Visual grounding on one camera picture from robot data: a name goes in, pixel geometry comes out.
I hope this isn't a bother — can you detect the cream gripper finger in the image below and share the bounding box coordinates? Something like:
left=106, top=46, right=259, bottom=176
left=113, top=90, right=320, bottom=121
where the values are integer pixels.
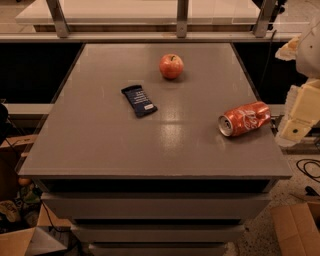
left=275, top=79, right=320, bottom=147

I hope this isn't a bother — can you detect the crushed red coke can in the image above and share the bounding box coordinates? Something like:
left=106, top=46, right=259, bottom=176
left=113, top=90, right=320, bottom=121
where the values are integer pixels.
left=218, top=101, right=271, bottom=137

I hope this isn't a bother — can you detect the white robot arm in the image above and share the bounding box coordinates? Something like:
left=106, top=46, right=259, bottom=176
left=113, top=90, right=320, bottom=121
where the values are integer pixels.
left=275, top=15, right=320, bottom=147

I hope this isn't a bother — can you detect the red apple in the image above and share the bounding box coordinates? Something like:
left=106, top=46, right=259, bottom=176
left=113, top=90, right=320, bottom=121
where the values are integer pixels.
left=159, top=54, right=184, bottom=79

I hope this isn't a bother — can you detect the cardboard box right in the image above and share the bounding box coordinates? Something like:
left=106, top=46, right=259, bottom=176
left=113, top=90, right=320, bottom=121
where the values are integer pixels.
left=270, top=197, right=320, bottom=256

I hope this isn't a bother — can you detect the cardboard box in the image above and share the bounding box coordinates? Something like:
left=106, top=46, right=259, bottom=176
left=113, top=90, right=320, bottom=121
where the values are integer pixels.
left=270, top=197, right=320, bottom=256
left=0, top=135, right=71, bottom=256

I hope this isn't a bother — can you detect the dark blue snack bar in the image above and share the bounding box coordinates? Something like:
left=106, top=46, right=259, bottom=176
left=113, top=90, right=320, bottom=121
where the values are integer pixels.
left=121, top=85, right=158, bottom=118

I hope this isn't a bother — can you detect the grey drawer cabinet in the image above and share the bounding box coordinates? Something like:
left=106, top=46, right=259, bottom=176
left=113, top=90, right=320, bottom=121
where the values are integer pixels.
left=20, top=43, right=291, bottom=256

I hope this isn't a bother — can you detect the white counter behind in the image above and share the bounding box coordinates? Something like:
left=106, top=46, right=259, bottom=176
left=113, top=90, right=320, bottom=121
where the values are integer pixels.
left=14, top=0, right=261, bottom=26

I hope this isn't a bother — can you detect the cardboard box left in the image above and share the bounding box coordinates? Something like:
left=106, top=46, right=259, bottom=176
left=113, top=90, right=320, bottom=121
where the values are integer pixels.
left=0, top=135, right=71, bottom=256

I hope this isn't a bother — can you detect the metal railing frame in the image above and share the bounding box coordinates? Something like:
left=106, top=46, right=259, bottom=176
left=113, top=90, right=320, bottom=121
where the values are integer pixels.
left=1, top=0, right=301, bottom=42

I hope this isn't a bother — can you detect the black cable on floor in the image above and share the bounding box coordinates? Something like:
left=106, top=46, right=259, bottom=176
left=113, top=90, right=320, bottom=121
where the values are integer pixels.
left=295, top=158, right=320, bottom=184

